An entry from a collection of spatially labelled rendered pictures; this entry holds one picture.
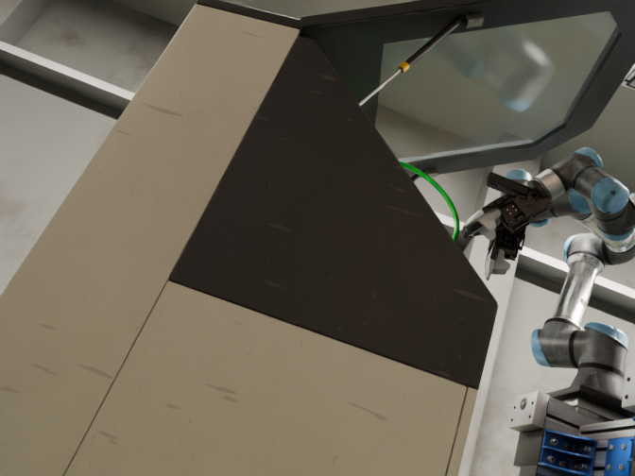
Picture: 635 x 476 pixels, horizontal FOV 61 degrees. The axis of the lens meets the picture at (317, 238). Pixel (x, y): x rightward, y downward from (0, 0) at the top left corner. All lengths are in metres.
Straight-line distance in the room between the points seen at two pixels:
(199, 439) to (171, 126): 0.65
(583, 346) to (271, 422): 1.07
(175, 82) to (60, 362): 0.64
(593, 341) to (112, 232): 1.31
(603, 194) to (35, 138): 3.53
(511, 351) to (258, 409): 2.91
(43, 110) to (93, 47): 0.62
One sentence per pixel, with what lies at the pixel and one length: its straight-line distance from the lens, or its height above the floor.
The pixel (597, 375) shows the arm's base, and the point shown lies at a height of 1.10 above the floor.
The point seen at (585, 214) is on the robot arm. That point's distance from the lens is 1.74.
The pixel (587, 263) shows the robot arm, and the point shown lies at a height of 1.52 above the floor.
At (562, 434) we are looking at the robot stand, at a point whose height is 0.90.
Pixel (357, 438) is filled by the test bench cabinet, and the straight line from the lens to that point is 0.93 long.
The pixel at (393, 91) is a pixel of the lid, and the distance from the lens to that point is 1.60.
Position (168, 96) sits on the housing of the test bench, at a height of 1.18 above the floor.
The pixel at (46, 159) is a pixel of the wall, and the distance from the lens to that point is 4.03.
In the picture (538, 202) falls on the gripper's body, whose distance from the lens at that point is 1.47.
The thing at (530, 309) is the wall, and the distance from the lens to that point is 3.87.
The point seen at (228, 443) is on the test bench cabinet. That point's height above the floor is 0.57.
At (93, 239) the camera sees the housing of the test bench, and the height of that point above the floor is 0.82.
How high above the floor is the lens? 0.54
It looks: 24 degrees up
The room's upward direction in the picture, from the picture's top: 23 degrees clockwise
